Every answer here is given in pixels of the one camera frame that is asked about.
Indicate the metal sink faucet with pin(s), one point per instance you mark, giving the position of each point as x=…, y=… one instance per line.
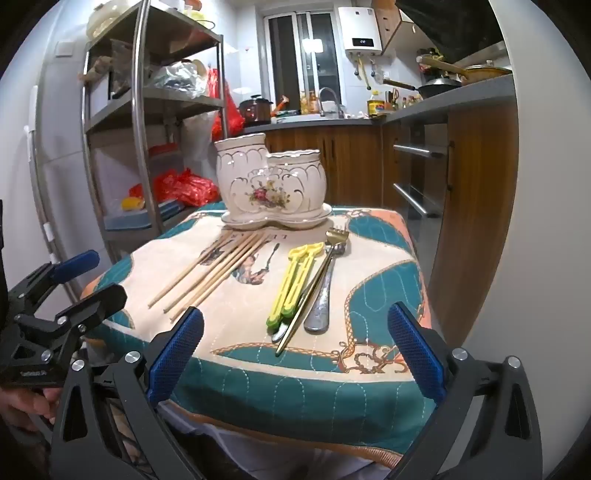
x=336, y=110

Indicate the wooden wall cabinet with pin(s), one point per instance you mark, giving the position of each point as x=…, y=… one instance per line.
x=392, y=23

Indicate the white water heater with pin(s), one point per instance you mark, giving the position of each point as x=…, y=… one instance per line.
x=360, y=23

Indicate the white ceramic drip tray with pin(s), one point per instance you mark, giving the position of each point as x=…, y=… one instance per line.
x=277, y=224

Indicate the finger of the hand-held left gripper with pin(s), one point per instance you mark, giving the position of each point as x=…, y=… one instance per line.
x=76, y=265
x=101, y=300

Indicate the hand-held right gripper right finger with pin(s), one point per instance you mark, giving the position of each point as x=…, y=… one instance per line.
x=415, y=350

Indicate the printed quilted cloth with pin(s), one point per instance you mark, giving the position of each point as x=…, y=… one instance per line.
x=369, y=277

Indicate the crumpled red plastic bag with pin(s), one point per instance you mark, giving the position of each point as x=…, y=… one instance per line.
x=189, y=187

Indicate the clear plastic bag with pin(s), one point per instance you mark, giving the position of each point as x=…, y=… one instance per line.
x=180, y=76

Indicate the yellow cooking oil bottle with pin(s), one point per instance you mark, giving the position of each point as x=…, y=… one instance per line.
x=376, y=105

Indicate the gold metal fork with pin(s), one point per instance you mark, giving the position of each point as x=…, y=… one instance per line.
x=336, y=237

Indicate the person's left hand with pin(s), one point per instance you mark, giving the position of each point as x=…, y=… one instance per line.
x=23, y=408

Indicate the wooden kitchen cabinets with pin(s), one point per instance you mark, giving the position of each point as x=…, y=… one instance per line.
x=480, y=184

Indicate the stainless steel built-in oven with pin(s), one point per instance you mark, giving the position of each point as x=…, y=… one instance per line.
x=415, y=170

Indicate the white plastic basin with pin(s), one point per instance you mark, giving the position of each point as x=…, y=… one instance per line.
x=104, y=21

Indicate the white floral ceramic utensil holder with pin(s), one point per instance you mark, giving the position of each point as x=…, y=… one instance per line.
x=268, y=184

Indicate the blue plastic tray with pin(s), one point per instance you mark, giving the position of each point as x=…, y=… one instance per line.
x=134, y=221

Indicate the black range hood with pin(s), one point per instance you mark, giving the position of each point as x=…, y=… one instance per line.
x=452, y=23

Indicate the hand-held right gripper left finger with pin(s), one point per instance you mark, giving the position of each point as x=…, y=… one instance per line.
x=178, y=355

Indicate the small yellow item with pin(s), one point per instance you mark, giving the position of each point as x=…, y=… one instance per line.
x=132, y=203

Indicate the hanging red plastic bag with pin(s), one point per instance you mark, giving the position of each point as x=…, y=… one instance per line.
x=231, y=115

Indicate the metal shelf rack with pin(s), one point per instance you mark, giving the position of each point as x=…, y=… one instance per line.
x=138, y=106

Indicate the golden cooking pot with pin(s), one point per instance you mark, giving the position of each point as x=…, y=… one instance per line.
x=485, y=73

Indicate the black wok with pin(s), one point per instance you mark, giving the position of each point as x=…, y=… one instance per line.
x=441, y=87

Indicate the dark red electric cooker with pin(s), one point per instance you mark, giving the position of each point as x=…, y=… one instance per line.
x=254, y=110

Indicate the kitchen window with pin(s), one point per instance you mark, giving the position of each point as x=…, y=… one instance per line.
x=300, y=60

